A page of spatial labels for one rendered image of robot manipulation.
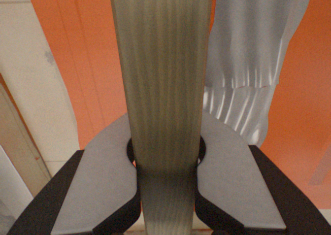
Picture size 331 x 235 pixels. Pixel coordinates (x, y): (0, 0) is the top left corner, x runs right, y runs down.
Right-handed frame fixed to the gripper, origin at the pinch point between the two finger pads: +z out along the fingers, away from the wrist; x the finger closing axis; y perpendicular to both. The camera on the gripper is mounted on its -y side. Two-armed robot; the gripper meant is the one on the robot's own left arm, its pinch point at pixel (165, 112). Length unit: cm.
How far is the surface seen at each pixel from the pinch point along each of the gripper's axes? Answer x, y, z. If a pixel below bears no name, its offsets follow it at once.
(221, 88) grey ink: 5.3, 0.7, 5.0
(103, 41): -5.0, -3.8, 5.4
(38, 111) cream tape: -12.9, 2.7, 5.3
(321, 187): 21.2, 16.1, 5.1
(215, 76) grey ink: 4.6, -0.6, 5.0
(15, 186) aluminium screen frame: -15.9, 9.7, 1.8
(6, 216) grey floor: -170, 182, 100
